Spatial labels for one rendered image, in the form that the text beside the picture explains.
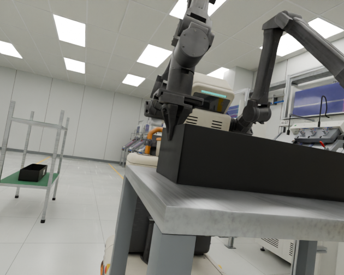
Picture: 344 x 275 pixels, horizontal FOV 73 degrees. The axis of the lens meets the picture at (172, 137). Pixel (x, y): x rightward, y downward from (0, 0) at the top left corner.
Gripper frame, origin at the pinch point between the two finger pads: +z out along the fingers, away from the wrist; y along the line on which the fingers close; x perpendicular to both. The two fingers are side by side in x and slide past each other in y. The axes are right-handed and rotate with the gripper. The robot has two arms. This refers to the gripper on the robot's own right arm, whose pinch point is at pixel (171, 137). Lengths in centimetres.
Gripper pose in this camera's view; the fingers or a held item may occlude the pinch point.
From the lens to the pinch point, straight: 50.9
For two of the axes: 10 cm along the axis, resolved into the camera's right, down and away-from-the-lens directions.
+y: 9.4, 1.7, 2.8
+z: -1.5, 9.8, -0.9
